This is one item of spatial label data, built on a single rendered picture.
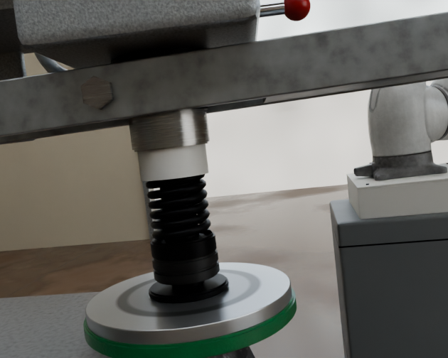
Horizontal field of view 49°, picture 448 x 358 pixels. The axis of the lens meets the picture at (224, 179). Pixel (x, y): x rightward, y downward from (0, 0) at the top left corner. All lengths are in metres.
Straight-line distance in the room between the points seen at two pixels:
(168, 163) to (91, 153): 5.38
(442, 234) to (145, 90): 0.95
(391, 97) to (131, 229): 4.69
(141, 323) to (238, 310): 0.09
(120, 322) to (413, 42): 0.36
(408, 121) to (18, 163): 5.39
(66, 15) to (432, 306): 1.10
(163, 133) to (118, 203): 5.31
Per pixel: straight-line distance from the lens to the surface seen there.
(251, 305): 0.46
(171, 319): 0.45
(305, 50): 0.45
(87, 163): 5.87
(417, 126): 1.36
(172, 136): 0.47
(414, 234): 1.26
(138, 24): 0.41
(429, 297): 1.31
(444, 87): 1.46
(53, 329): 0.67
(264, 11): 0.58
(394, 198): 1.26
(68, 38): 0.43
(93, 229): 5.95
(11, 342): 0.66
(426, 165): 1.38
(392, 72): 0.46
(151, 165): 0.48
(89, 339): 0.50
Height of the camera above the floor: 1.03
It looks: 5 degrees down
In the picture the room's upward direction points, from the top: 7 degrees counter-clockwise
